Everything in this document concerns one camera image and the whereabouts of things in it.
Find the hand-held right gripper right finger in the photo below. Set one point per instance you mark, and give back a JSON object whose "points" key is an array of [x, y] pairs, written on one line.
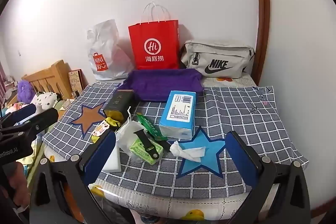
{"points": [[241, 158]]}

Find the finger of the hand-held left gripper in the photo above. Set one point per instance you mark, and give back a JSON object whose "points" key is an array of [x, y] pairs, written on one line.
{"points": [[22, 113], [39, 119]]}

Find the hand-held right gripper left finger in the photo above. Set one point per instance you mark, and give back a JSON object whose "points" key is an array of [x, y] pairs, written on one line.
{"points": [[101, 155]]}

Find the yellow-green candy wrapper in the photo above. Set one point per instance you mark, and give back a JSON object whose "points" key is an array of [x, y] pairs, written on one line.
{"points": [[112, 123], [95, 138]]}

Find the cartoon print snack packet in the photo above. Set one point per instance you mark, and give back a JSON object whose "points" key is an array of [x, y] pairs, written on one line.
{"points": [[101, 128]]}

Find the light green packet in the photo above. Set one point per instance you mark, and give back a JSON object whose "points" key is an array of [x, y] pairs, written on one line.
{"points": [[139, 151]]}

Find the black watch band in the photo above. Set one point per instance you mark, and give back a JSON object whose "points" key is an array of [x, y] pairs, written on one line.
{"points": [[147, 142]]}

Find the white tissue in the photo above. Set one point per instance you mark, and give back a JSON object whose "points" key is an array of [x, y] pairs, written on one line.
{"points": [[186, 151]]}

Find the purple cloth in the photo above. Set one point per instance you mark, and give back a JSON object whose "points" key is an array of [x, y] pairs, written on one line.
{"points": [[162, 85]]}

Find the person's left hand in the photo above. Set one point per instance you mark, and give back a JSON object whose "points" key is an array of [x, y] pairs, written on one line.
{"points": [[17, 179]]}

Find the white dotted pillow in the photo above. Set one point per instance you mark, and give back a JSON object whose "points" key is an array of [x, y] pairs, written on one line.
{"points": [[44, 99]]}

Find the purple plush toy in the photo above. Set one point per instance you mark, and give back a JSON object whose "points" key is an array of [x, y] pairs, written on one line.
{"points": [[25, 91]]}

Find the grey checkered star blanket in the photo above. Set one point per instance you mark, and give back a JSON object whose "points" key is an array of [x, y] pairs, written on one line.
{"points": [[236, 121]]}

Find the wooden headboard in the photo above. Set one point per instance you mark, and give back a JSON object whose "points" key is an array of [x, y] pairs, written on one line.
{"points": [[50, 77]]}

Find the brown patterned book box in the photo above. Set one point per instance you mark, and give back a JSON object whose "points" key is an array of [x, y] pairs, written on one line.
{"points": [[76, 81]]}

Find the black tin box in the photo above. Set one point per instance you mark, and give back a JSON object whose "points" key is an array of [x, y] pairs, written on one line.
{"points": [[119, 106]]}

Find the long dark green packet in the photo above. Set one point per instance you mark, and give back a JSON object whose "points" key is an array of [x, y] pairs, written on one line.
{"points": [[151, 128]]}

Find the blue tissue pack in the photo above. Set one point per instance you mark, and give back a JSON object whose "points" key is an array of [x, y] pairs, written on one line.
{"points": [[178, 113]]}

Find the white plastic shopping bag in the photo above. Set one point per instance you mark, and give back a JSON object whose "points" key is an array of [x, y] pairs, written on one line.
{"points": [[105, 50]]}

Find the grey waist bag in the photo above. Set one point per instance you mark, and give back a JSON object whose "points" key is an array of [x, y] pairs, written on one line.
{"points": [[218, 61]]}

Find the red paper bag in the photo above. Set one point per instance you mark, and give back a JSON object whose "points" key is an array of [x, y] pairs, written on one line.
{"points": [[155, 45]]}

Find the brown wooden door frame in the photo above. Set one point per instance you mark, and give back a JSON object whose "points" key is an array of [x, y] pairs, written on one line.
{"points": [[262, 16]]}

